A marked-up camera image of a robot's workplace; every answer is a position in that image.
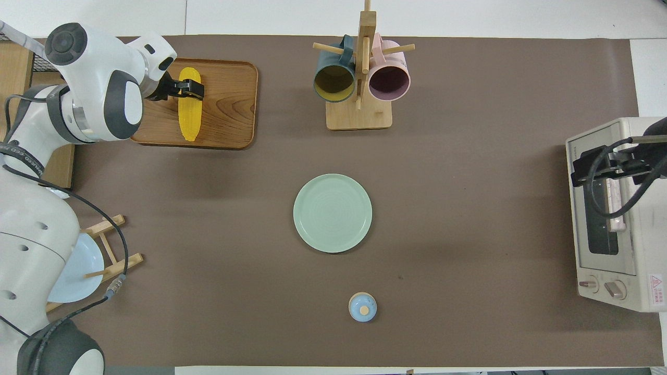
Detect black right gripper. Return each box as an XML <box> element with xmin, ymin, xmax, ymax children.
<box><xmin>572</xmin><ymin>117</ymin><xmax>667</xmax><ymax>187</ymax></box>

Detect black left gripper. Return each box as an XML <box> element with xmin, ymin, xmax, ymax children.
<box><xmin>150</xmin><ymin>72</ymin><xmax>205</xmax><ymax>102</ymax></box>

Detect yellow corn cob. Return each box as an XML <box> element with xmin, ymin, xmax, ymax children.
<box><xmin>178</xmin><ymin>67</ymin><xmax>203</xmax><ymax>142</ymax></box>

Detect pale green plate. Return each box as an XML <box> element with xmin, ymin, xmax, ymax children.
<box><xmin>293</xmin><ymin>173</ymin><xmax>373</xmax><ymax>254</ymax></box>

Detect cream toaster oven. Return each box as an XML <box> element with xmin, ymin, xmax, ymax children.
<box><xmin>566</xmin><ymin>117</ymin><xmax>667</xmax><ymax>313</ymax></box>

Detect wooden tray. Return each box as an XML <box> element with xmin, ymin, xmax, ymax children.
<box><xmin>129</xmin><ymin>57</ymin><xmax>259</xmax><ymax>150</ymax></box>

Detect brown table mat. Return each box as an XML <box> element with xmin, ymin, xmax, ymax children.
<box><xmin>44</xmin><ymin>35</ymin><xmax>665</xmax><ymax>368</ymax></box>

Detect dark blue mug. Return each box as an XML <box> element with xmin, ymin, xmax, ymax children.
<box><xmin>313</xmin><ymin>35</ymin><xmax>356</xmax><ymax>104</ymax></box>

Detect wooden mug tree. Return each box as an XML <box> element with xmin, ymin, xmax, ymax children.
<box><xmin>313</xmin><ymin>0</ymin><xmax>416</xmax><ymax>131</ymax></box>

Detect wooden plate rack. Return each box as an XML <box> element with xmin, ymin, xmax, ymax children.
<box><xmin>46</xmin><ymin>214</ymin><xmax>144</xmax><ymax>314</ymax></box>

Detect light blue plate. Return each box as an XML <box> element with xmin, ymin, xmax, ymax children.
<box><xmin>47</xmin><ymin>233</ymin><xmax>105</xmax><ymax>304</ymax></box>

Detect pink mug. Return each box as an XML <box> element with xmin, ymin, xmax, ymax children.
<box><xmin>368</xmin><ymin>33</ymin><xmax>412</xmax><ymax>102</ymax></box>

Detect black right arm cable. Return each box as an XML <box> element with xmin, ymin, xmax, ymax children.
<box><xmin>590</xmin><ymin>136</ymin><xmax>667</xmax><ymax>219</ymax></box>

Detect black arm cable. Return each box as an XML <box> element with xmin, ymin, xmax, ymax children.
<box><xmin>0</xmin><ymin>86</ymin><xmax>129</xmax><ymax>365</ymax></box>
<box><xmin>590</xmin><ymin>136</ymin><xmax>667</xmax><ymax>219</ymax></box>

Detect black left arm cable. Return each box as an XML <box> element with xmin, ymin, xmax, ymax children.
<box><xmin>0</xmin><ymin>86</ymin><xmax>129</xmax><ymax>365</ymax></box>

